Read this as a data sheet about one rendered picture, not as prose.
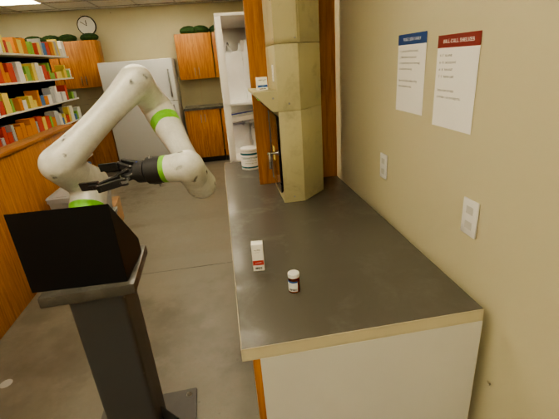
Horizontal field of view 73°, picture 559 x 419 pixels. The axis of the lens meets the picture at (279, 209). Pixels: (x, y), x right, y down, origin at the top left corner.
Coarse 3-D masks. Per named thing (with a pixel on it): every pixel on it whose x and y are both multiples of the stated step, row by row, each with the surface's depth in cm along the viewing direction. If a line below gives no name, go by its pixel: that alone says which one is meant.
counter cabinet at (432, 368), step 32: (320, 352) 104; (352, 352) 106; (384, 352) 107; (416, 352) 109; (448, 352) 112; (256, 384) 104; (288, 384) 106; (320, 384) 108; (352, 384) 110; (384, 384) 112; (416, 384) 114; (448, 384) 116; (288, 416) 110; (320, 416) 112; (352, 416) 115; (384, 416) 117; (416, 416) 119; (448, 416) 122
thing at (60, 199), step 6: (54, 192) 346; (60, 192) 346; (66, 192) 345; (108, 192) 380; (48, 198) 332; (54, 198) 331; (60, 198) 330; (66, 198) 329; (108, 198) 380; (48, 204) 328; (54, 204) 329; (60, 204) 331; (66, 204) 332; (108, 204) 378
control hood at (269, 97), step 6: (252, 90) 191; (264, 90) 185; (270, 90) 182; (258, 96) 177; (264, 96) 178; (270, 96) 178; (276, 96) 179; (264, 102) 179; (270, 102) 179; (276, 102) 180; (270, 108) 180; (276, 108) 181
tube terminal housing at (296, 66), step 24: (288, 48) 172; (312, 48) 182; (288, 72) 176; (312, 72) 185; (288, 96) 179; (312, 96) 189; (288, 120) 183; (312, 120) 193; (288, 144) 188; (312, 144) 196; (288, 168) 192; (312, 168) 200; (288, 192) 197; (312, 192) 205
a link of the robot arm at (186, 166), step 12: (168, 156) 124; (180, 156) 122; (192, 156) 122; (168, 168) 122; (180, 168) 122; (192, 168) 122; (204, 168) 127; (168, 180) 126; (180, 180) 125; (192, 180) 125; (204, 180) 129
